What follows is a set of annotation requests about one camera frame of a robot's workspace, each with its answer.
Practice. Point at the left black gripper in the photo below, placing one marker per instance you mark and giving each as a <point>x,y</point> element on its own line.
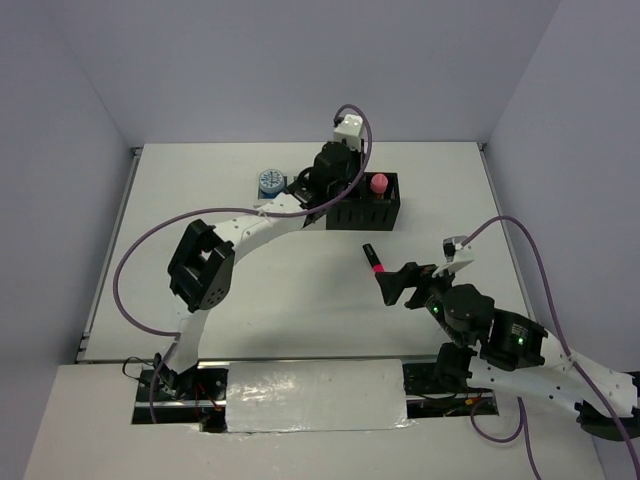
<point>356,156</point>

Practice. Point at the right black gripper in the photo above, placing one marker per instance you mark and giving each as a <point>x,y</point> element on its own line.
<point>390,283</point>

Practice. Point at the pink highlighter marker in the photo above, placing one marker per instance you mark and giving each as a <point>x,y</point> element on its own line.
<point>373,259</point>

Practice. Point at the pink glue stick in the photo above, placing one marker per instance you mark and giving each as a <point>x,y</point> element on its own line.
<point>378,185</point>

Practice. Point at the blue patterned tape roll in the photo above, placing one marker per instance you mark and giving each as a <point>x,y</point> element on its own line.
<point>270,183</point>

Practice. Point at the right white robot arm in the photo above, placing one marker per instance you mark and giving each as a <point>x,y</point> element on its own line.
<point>492,348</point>

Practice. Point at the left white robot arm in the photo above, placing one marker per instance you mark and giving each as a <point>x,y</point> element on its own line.
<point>202,265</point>

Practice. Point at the black slotted container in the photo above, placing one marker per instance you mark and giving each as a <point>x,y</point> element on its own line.
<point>361,211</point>

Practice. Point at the white slotted container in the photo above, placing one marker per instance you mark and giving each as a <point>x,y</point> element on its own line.
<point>283,203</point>

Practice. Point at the silver foil covered plate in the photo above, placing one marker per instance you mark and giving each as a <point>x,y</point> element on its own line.
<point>315,396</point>

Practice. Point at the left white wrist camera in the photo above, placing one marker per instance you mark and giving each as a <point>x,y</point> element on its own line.
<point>348,130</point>

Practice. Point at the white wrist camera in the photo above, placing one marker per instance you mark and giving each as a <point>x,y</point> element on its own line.
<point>348,130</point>
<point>458,254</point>

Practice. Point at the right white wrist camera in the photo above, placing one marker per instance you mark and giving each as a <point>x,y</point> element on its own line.
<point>458,254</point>

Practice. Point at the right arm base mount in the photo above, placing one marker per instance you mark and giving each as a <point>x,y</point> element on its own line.
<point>427,397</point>

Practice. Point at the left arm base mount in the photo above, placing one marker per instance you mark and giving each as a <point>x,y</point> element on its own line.
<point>201,404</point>

